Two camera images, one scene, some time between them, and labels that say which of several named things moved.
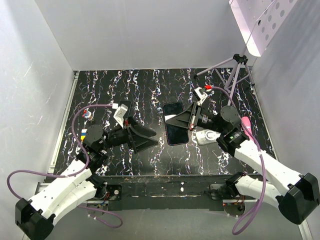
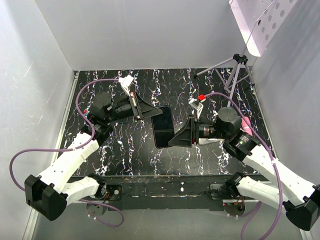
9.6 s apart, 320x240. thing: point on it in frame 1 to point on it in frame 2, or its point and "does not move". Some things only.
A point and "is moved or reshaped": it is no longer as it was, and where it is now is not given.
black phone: [176, 135] is moved or reshaped
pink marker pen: [245, 120] does not move
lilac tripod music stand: [258, 20] does not move
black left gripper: [139, 143] to [143, 109]
